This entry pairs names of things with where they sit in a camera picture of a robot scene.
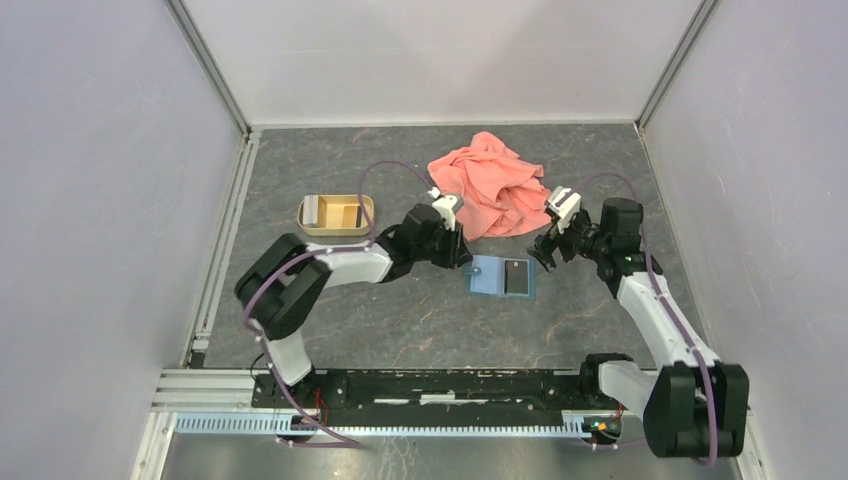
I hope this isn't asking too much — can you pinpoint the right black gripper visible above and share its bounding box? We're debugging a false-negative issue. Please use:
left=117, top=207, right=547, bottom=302
left=526, top=208, right=609, bottom=273

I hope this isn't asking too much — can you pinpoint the purple cable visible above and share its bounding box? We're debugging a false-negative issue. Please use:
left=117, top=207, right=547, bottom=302
left=576, top=172, right=720, bottom=468
left=241, top=160, right=439, bottom=452

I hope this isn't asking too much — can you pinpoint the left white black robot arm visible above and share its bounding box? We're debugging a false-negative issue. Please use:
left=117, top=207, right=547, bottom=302
left=234, top=204, right=473, bottom=408

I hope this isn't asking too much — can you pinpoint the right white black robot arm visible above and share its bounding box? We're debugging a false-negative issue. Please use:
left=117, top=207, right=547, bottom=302
left=529, top=188, right=750, bottom=463

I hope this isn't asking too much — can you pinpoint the white slotted cable duct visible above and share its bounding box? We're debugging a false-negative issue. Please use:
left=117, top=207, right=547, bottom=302
left=174, top=413, right=611, bottom=440

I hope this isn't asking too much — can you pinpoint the grey card stack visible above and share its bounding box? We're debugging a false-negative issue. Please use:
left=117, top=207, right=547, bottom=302
left=299, top=194, right=321, bottom=228

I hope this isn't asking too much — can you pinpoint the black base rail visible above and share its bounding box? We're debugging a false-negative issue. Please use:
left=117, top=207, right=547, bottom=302
left=251, top=369, right=635, bottom=431

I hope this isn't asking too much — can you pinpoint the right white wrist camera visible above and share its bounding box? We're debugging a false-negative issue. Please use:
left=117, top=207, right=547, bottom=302
left=544, top=186, right=582, bottom=233

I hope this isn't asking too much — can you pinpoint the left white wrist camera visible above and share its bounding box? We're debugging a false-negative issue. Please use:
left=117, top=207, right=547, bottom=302
left=427, top=187, right=464, bottom=231

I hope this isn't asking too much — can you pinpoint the blue card holder wallet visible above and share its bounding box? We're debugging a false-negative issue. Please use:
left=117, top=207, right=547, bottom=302
left=461, top=255, right=536, bottom=299

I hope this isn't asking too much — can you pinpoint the beige oval tray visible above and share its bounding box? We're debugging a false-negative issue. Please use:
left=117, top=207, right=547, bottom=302
left=297, top=194, right=375, bottom=237

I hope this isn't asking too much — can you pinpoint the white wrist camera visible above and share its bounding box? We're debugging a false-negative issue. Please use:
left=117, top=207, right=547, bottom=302
left=427, top=187, right=464, bottom=231
left=544, top=186, right=582, bottom=233

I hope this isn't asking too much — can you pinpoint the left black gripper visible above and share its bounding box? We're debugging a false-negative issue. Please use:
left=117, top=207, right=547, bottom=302
left=412, top=219, right=474, bottom=270

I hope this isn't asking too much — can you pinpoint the pink crumpled cloth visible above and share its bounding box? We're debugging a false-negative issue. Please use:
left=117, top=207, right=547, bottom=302
left=427, top=132, right=551, bottom=242

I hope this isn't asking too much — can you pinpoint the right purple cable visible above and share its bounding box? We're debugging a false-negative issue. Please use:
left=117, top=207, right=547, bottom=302
left=576, top=172, right=720, bottom=468

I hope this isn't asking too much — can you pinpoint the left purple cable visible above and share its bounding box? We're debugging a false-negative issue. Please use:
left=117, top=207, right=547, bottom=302
left=241, top=160, right=439, bottom=452

